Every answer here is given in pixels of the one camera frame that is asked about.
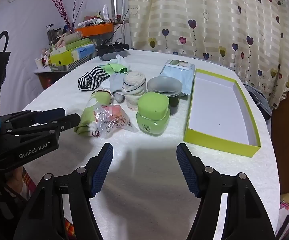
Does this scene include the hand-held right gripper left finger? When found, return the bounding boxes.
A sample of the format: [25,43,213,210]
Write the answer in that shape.
[13,142,114,240]

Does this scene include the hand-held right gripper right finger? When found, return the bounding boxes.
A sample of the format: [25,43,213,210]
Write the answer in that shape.
[176,142,276,240]

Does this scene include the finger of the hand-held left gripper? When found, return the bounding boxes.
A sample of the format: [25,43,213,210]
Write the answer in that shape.
[6,113,81,137]
[0,107,66,126]

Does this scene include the green floral sock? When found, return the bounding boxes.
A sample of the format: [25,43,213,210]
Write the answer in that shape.
[74,90,111,137]

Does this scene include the black white striped sock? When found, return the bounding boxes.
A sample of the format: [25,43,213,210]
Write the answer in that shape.
[78,66,110,92]

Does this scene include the lime green cardboard box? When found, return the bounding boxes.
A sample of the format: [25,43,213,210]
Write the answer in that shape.
[183,68,262,158]

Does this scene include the light green sock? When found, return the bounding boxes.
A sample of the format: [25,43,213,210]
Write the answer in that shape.
[103,62,129,75]

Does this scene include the beige sock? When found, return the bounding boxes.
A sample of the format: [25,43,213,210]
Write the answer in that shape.
[123,71,147,112]

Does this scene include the wooden side table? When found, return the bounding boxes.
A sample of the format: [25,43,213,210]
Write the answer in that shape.
[34,69,71,90]

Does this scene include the white fleece table cover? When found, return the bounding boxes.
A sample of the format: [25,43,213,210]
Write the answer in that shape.
[22,49,281,240]

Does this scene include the lime green storage box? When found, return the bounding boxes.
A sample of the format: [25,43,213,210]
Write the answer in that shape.
[50,51,75,65]

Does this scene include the grey sock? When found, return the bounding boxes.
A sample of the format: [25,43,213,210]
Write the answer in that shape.
[112,91,126,103]

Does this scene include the striped cardboard tray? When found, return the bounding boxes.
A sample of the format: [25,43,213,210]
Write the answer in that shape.
[50,51,99,72]

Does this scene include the blue tissue pack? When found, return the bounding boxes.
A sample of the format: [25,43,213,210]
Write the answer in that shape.
[72,44,96,60]

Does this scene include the green flat box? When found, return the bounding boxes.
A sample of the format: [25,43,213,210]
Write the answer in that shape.
[65,37,90,52]

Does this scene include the green cream jar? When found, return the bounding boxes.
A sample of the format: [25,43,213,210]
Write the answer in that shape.
[136,92,171,137]

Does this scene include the beige rolled cloth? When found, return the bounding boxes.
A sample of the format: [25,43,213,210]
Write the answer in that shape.
[53,33,82,49]

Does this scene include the glass jar with black lid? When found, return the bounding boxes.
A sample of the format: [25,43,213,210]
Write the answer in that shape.
[46,24,56,45]

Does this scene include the grey VR headset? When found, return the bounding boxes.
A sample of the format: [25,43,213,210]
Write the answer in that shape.
[97,42,130,61]

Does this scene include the orange tray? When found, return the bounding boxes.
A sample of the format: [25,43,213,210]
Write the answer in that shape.
[75,22,114,37]

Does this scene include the light blue wet wipes pack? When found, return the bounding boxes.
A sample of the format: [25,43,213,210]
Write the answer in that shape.
[159,59,196,97]

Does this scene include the blue denim garment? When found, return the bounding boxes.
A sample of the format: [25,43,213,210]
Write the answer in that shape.
[244,84,272,120]

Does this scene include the pile of small packets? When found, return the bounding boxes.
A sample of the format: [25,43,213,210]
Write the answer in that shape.
[78,4,112,28]

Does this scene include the dried flower branches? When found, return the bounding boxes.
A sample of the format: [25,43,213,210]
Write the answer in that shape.
[48,0,95,30]

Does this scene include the heart print curtain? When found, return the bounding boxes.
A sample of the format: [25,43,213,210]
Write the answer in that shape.
[127,0,289,110]

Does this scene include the black cable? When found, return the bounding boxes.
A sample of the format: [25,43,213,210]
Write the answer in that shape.
[107,9,130,46]

